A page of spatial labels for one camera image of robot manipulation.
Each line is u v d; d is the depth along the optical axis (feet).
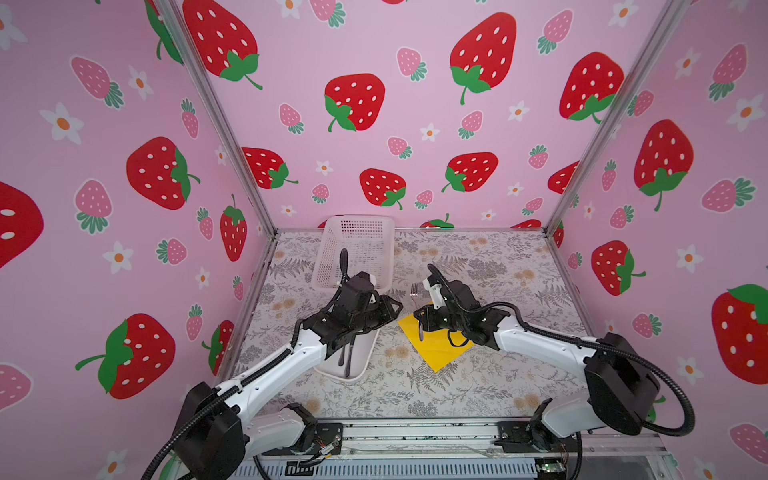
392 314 2.26
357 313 1.98
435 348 2.92
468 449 2.40
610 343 1.49
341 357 2.89
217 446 1.28
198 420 1.25
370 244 3.79
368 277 2.47
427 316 2.40
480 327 2.02
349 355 2.89
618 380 1.44
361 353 2.87
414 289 2.75
